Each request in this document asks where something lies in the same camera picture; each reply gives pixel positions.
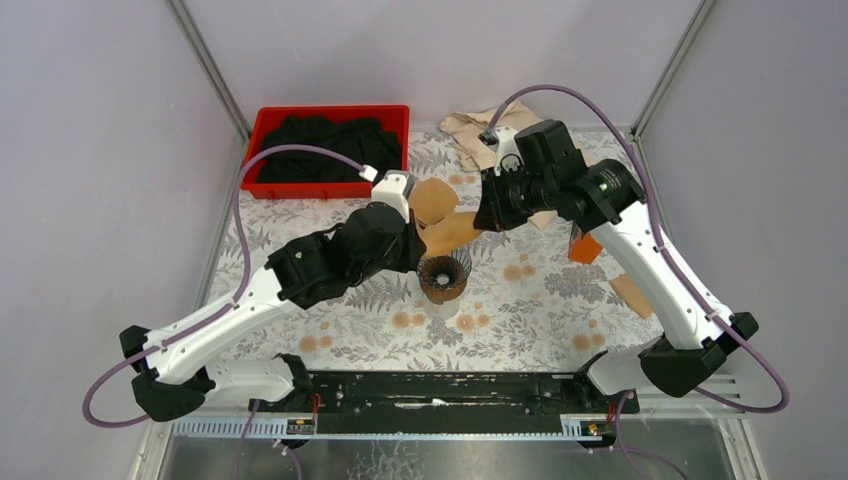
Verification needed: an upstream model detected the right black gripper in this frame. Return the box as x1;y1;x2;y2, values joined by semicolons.
472;162;554;232

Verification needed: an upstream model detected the grey ribbed glass dripper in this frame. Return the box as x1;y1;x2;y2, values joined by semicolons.
416;248;473;279

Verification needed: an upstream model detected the dark wooden ring holder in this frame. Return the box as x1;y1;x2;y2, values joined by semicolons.
419;273;468;305

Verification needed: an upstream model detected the orange coffee filter box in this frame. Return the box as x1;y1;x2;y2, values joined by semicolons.
567;223;603;265

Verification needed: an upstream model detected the brown paper coffee filter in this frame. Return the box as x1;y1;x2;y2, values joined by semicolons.
408;178;459;229

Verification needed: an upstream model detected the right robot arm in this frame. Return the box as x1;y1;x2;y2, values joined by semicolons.
474;120;759;412

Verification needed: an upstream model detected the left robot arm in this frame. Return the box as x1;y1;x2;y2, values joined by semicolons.
119;202;426;422

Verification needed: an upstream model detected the fallen brown paper filter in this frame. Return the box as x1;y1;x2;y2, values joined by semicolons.
609;274;654;319

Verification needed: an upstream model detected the beige cloth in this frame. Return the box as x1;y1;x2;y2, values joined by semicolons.
439;101;554;230

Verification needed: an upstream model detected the black cloth in bin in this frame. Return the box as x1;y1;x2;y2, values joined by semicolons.
256;115;404;185

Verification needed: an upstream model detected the floral patterned table mat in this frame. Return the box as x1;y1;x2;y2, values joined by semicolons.
222;132;662;372

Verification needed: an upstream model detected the red plastic bin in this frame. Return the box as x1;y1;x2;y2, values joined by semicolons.
241;104;410;199

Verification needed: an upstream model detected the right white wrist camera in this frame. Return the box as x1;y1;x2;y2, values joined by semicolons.
478;126;523;176

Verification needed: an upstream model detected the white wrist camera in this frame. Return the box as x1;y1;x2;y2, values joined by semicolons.
359;165;416;224
478;126;523;176

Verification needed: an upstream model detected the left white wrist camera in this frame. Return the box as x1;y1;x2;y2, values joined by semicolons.
359;165;416;224

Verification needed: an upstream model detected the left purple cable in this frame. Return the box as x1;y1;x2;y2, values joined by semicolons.
82;144;369;480

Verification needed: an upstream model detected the purple cable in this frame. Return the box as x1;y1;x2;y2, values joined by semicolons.
486;84;791;480
82;144;369;480

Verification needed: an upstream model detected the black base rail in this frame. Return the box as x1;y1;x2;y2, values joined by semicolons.
258;370;640;435

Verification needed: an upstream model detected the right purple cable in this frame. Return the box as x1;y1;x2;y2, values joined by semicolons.
486;84;791;480

